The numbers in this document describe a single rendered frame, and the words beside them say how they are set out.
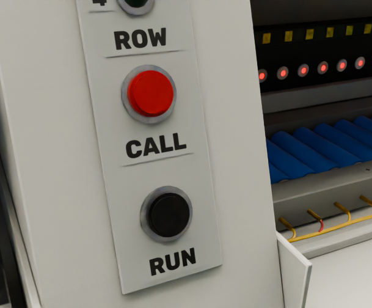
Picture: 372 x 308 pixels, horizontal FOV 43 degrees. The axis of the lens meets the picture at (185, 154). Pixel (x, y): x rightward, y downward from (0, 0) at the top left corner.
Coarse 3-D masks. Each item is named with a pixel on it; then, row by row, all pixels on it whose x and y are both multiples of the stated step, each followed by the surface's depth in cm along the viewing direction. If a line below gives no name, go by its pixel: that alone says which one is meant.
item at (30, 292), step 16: (0, 160) 25; (0, 176) 24; (0, 192) 28; (0, 208) 30; (0, 224) 28; (16, 224) 20; (0, 240) 27; (16, 240) 19; (0, 256) 21; (16, 256) 21; (0, 272) 20; (16, 272) 25; (0, 288) 20; (16, 288) 24; (32, 288) 16; (0, 304) 19; (16, 304) 23; (32, 304) 16
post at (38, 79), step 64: (0, 0) 15; (64, 0) 15; (192, 0) 17; (0, 64) 15; (64, 64) 16; (256, 64) 18; (0, 128) 20; (64, 128) 16; (256, 128) 19; (64, 192) 16; (256, 192) 19; (64, 256) 16; (256, 256) 19
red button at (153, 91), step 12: (144, 72) 16; (156, 72) 16; (132, 84) 16; (144, 84) 16; (156, 84) 16; (168, 84) 16; (132, 96) 16; (144, 96) 16; (156, 96) 16; (168, 96) 16; (144, 108) 16; (156, 108) 16; (168, 108) 17
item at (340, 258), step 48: (288, 48) 38; (336, 48) 40; (288, 96) 39; (336, 96) 41; (288, 144) 35; (336, 144) 36; (288, 192) 28; (336, 192) 29; (288, 240) 26; (336, 240) 27; (288, 288) 19; (336, 288) 24
